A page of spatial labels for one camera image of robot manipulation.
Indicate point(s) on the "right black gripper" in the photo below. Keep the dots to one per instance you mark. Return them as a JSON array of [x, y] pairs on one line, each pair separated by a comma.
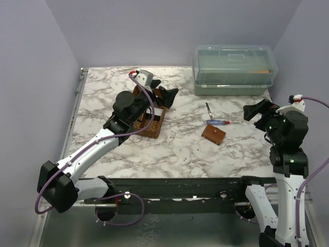
[[265, 106]]

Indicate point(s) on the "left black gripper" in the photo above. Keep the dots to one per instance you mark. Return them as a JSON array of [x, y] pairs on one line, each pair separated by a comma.
[[167, 95]]

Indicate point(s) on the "brown leather card holder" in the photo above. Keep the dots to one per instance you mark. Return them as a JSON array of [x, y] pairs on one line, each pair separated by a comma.
[[213, 134]]

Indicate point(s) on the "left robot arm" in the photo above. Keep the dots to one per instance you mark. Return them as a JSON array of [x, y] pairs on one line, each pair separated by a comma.
[[59, 185]]

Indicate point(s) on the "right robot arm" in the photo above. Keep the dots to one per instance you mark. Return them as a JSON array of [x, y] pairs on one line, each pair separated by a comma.
[[285, 128]]

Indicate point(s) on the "clear lidded plastic box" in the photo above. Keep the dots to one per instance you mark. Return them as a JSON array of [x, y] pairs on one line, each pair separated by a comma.
[[233, 70]]

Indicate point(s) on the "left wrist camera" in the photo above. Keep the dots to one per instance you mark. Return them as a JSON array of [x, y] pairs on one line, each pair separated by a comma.
[[143, 77]]

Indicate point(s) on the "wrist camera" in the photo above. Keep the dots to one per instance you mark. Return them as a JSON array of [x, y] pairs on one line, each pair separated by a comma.
[[296, 104], [143, 77]]

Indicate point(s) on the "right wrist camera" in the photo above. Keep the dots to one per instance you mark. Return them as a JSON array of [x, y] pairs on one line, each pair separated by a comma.
[[296, 104]]

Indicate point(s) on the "blue handled screwdriver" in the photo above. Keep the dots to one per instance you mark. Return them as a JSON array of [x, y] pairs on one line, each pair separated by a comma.
[[221, 122]]

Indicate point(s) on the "aluminium side rail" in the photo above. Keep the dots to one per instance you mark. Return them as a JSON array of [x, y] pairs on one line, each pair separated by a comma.
[[72, 121]]

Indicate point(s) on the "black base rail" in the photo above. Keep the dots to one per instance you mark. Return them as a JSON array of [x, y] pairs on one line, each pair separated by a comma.
[[163, 196]]

